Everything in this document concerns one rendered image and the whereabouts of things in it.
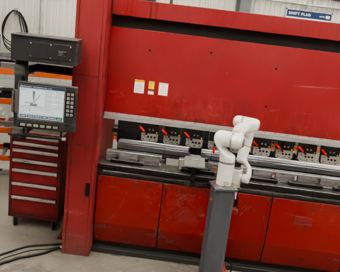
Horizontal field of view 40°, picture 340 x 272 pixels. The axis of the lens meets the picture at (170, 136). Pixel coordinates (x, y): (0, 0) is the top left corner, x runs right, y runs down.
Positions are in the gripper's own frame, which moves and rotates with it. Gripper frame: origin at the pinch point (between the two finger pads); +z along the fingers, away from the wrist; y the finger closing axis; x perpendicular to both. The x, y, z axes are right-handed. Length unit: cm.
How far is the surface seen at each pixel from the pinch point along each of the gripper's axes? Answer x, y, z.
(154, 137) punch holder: -73, -36, -37
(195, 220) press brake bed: -26.9, -16.6, 30.4
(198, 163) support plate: -31.6, -18.7, -24.4
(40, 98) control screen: -160, 16, -76
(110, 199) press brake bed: -106, -20, 21
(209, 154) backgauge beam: -20, -60, -18
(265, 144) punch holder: 26, -32, -44
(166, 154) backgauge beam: -60, -60, -13
